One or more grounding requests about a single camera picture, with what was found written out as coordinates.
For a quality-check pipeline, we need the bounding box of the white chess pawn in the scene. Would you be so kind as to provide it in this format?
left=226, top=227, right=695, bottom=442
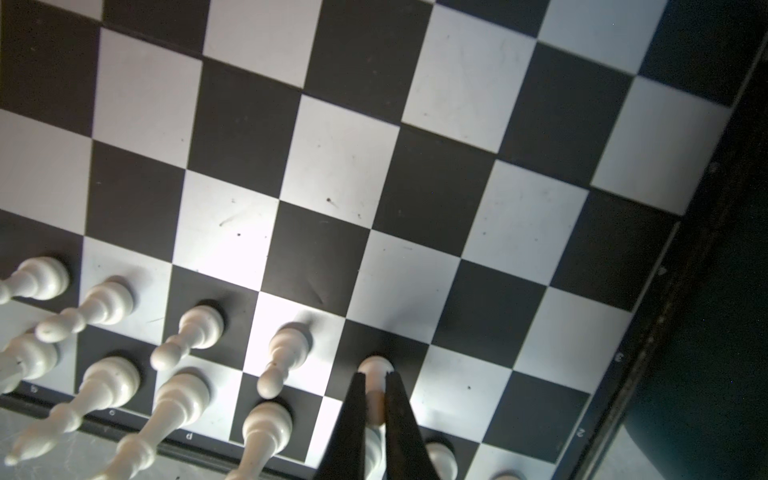
left=358, top=355, right=394, bottom=428

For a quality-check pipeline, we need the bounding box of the black white chessboard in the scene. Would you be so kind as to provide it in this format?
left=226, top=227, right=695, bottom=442
left=1, top=1, right=767, bottom=479

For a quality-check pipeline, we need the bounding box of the dark teal plastic tray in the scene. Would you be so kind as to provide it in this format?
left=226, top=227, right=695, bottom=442
left=623, top=179, right=768, bottom=480

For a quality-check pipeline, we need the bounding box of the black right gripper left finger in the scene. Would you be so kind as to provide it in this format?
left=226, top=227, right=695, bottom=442
left=313, top=372, right=367, bottom=480

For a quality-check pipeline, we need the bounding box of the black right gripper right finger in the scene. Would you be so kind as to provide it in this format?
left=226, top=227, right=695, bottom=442
left=384, top=371, right=439, bottom=480

